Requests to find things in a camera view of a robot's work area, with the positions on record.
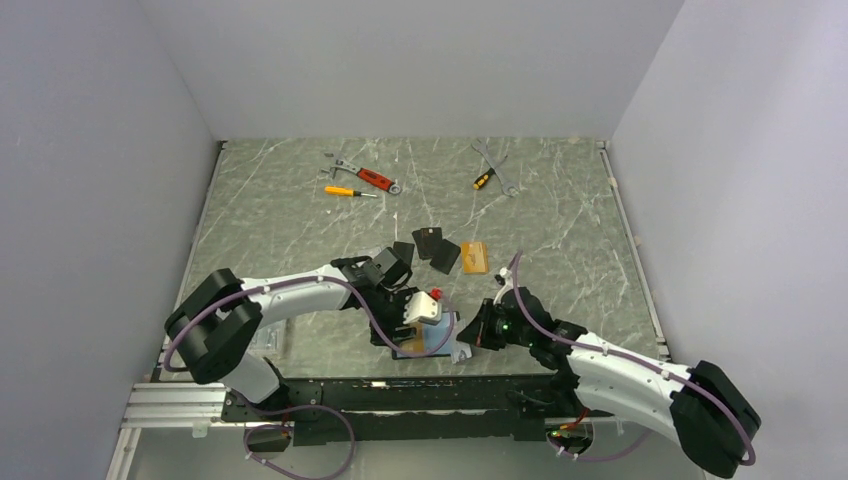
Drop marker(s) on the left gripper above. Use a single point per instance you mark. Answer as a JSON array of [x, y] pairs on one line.
[[383, 333]]

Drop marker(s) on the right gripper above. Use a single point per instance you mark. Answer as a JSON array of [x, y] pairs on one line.
[[478, 332]]

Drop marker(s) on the orange VIP credit card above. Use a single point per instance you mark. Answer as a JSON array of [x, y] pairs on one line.
[[415, 345]]

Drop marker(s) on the black leather card holder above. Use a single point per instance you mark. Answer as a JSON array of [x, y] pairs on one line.
[[433, 335]]

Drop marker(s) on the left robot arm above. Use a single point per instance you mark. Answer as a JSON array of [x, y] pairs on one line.
[[211, 330]]

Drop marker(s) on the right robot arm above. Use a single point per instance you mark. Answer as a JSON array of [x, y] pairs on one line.
[[697, 407]]

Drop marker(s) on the loose black card left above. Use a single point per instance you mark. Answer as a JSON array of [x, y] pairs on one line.
[[405, 251]]

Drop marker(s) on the loose black card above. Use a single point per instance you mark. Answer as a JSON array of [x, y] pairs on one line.
[[445, 256], [405, 251]]

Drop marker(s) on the black credit card stack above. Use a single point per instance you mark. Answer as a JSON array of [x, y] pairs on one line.
[[427, 241]]

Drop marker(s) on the loose black card right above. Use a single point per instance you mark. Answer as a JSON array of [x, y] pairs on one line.
[[445, 256]]

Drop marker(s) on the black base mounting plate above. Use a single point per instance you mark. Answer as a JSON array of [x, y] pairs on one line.
[[520, 407]]

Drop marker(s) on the clear plastic screw box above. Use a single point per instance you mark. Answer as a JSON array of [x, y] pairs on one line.
[[269, 340]]

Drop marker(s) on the silver open-end wrench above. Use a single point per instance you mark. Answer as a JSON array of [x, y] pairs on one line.
[[508, 188]]

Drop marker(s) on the black yellow small screwdriver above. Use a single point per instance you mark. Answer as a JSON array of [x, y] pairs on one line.
[[484, 178]]

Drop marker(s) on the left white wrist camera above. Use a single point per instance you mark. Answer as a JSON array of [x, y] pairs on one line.
[[422, 308]]

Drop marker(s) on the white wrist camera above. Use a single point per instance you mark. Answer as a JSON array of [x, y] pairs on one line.
[[504, 279], [422, 308]]

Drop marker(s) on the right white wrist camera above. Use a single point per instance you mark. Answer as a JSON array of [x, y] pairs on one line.
[[504, 279]]

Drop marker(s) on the red handled adjustable wrench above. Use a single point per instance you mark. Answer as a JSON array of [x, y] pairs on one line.
[[338, 162]]

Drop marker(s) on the yellow handled screwdriver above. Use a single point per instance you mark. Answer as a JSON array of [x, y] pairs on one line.
[[346, 192]]

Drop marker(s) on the aluminium frame rail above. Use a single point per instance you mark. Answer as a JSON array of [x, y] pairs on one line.
[[182, 405]]

